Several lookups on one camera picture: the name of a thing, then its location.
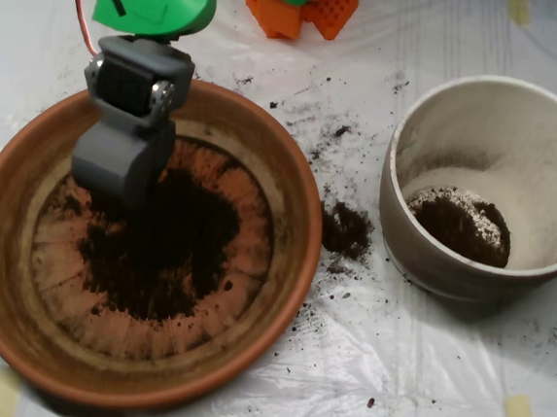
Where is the dark soil heap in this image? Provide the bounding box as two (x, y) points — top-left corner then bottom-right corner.
(71, 159), (246, 328)

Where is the orange green robot base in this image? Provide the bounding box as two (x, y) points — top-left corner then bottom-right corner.
(241, 0), (361, 48)

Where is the spilled soil pile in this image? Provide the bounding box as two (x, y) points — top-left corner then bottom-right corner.
(317, 199), (377, 264)

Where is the white ceramic pot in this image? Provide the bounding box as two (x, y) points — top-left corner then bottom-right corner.
(370, 65), (557, 312)

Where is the clear plastic cover sheet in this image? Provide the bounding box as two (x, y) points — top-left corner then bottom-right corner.
(0, 0), (557, 417)

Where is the red white servo cable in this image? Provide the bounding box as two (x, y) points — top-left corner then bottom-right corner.
(66, 0), (105, 57)

